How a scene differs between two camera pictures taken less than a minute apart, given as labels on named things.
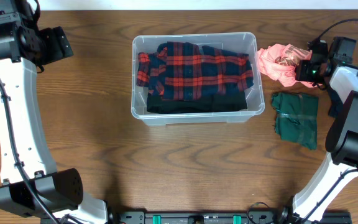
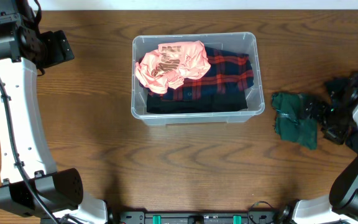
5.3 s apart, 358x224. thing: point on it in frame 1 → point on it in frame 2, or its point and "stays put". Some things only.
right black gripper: [302, 66] → [333, 134]
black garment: [161, 105] stays put
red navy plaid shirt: [182, 70] stays put
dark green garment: [296, 117] stays put
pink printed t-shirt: [279, 62] → [169, 65]
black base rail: [229, 217] stays put
